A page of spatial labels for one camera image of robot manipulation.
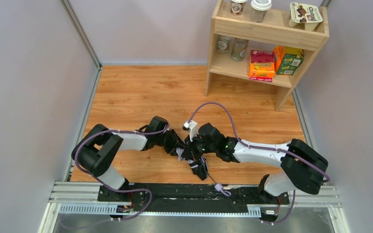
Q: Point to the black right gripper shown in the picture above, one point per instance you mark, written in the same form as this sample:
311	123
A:
193	153

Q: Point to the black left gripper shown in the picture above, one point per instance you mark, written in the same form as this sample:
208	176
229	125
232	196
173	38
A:
176	147

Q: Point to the lavender folding umbrella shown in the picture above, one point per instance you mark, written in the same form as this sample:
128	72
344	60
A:
200	168

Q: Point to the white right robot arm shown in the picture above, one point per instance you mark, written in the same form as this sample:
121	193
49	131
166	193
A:
303	168

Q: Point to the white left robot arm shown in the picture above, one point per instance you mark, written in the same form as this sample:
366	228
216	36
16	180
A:
95	153

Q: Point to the orange pink snack box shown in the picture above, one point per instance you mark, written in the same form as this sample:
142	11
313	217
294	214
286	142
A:
262	66

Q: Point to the glass jar left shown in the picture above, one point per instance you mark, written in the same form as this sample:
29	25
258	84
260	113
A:
224	43

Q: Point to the glass jar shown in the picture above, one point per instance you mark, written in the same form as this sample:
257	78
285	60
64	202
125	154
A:
224	43
239	49

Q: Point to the glass jar right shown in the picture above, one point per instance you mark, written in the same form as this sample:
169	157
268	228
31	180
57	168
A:
239	49

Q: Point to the wooden shelf unit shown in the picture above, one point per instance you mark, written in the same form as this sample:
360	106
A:
273	30

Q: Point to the green orange carton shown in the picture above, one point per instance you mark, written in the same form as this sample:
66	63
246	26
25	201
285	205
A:
287	60

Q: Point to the paper cup red print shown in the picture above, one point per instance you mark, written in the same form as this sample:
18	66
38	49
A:
236	7

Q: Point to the clear cup white lid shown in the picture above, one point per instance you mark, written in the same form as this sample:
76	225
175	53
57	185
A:
259	10

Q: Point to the Chobani yogurt pack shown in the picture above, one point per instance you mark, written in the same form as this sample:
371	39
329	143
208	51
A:
304	14

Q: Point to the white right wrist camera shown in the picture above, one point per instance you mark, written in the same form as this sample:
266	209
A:
192	128

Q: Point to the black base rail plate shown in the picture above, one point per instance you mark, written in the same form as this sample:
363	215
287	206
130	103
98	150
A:
193	198

